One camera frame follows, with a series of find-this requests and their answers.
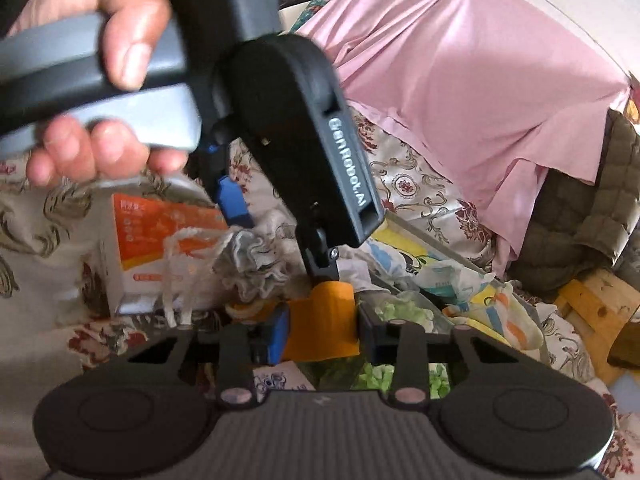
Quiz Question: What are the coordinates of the white blue patterned cloth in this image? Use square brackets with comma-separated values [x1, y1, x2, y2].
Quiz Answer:
[251, 364, 302, 392]

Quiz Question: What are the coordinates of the brown quilted blanket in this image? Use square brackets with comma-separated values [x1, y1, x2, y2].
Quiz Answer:
[507, 110, 640, 292]

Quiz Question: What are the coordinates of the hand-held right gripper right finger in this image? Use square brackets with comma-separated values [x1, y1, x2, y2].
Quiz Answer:
[356, 302, 543, 407]

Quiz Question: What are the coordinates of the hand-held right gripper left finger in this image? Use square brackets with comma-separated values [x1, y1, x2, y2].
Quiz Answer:
[125, 304, 292, 407]

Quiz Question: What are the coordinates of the floral bedspread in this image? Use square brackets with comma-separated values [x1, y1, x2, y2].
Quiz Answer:
[0, 100, 640, 480]

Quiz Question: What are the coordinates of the orange cloth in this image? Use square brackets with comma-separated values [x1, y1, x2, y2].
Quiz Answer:
[287, 280, 362, 362]

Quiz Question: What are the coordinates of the cartoon printed cloth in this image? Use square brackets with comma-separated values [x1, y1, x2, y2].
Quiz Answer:
[345, 230, 501, 313]

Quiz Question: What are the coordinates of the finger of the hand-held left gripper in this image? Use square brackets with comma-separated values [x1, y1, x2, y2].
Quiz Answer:
[206, 114, 252, 229]
[295, 224, 343, 282]

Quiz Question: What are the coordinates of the orange and white box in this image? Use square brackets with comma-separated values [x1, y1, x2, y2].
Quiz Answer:
[97, 192, 236, 317]

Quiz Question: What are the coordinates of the person's left hand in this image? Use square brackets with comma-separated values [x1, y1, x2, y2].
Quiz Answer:
[7, 0, 190, 189]

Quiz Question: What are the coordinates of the pink cloth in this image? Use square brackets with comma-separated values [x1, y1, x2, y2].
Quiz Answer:
[295, 0, 633, 261]

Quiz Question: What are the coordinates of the green fuzzy cloth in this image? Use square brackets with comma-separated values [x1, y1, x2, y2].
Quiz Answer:
[305, 292, 451, 395]

